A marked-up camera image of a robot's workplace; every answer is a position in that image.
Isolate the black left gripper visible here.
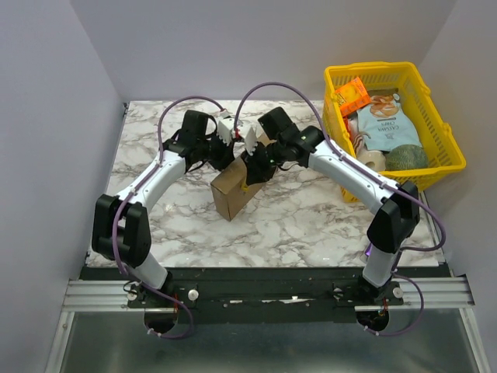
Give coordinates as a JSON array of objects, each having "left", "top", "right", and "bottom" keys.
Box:
[{"left": 196, "top": 130, "right": 238, "bottom": 172}]

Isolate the brown cardboard express box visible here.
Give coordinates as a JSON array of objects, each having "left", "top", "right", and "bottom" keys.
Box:
[{"left": 210, "top": 156, "right": 266, "bottom": 221}]

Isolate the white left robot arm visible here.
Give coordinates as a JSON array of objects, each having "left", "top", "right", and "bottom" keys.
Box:
[{"left": 91, "top": 109, "right": 234, "bottom": 307}]

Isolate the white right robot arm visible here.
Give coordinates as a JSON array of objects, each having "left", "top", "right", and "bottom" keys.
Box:
[{"left": 242, "top": 107, "right": 420, "bottom": 305}]

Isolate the orange snack box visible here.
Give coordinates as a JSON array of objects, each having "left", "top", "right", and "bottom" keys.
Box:
[{"left": 335, "top": 77, "right": 371, "bottom": 117}]

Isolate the purple white box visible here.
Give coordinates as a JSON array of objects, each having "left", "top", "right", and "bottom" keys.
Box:
[{"left": 364, "top": 243, "right": 373, "bottom": 257}]

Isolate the red white striped package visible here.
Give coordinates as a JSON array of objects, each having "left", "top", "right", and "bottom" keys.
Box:
[{"left": 344, "top": 113, "right": 369, "bottom": 155}]

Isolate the light blue chips bag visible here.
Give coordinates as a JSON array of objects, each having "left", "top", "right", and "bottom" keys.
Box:
[{"left": 357, "top": 90, "right": 422, "bottom": 152}]

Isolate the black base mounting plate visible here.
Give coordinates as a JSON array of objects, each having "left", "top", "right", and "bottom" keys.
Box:
[{"left": 64, "top": 265, "right": 458, "bottom": 330}]

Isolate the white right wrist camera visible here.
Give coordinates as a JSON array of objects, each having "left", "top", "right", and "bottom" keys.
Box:
[{"left": 239, "top": 125, "right": 258, "bottom": 156}]

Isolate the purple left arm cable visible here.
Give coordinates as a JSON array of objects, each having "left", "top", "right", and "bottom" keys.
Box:
[{"left": 111, "top": 96, "right": 234, "bottom": 340}]

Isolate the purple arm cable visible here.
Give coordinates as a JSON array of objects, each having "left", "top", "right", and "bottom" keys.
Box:
[
  {"left": 111, "top": 96, "right": 234, "bottom": 340},
  {"left": 235, "top": 82, "right": 447, "bottom": 337}
]

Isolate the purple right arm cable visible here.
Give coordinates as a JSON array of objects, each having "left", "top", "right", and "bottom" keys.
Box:
[{"left": 235, "top": 82, "right": 447, "bottom": 337}]

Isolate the aluminium rail frame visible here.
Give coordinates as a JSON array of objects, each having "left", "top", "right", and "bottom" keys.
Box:
[{"left": 47, "top": 185, "right": 489, "bottom": 372}]

